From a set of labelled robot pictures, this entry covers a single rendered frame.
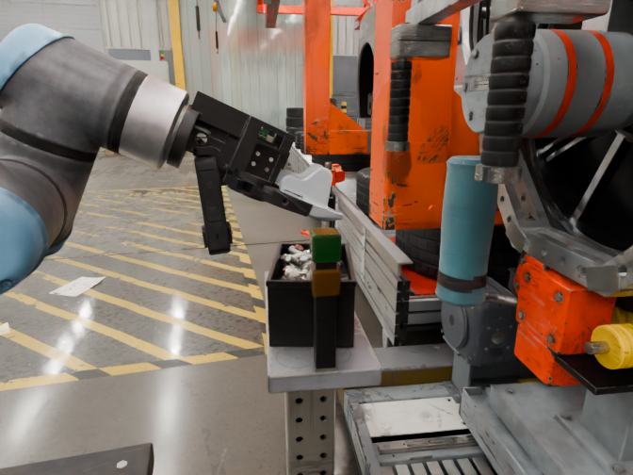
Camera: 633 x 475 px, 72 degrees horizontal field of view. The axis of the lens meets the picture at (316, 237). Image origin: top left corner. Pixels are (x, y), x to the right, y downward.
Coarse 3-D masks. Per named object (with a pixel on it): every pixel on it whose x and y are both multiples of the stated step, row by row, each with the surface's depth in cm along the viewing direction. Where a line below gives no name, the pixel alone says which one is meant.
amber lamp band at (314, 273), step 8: (312, 264) 61; (312, 272) 59; (320, 272) 59; (328, 272) 59; (336, 272) 59; (312, 280) 59; (320, 280) 59; (328, 280) 59; (336, 280) 59; (312, 288) 59; (320, 288) 59; (328, 288) 59; (336, 288) 59; (320, 296) 60; (328, 296) 60
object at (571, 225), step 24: (552, 24) 78; (576, 24) 78; (552, 144) 82; (576, 144) 76; (600, 144) 86; (624, 144) 67; (552, 168) 84; (576, 168) 84; (600, 168) 71; (624, 168) 85; (552, 192) 81; (576, 192) 82; (600, 192) 73; (624, 192) 82; (576, 216) 76; (600, 216) 78; (624, 216) 78; (600, 240) 70; (624, 240) 70
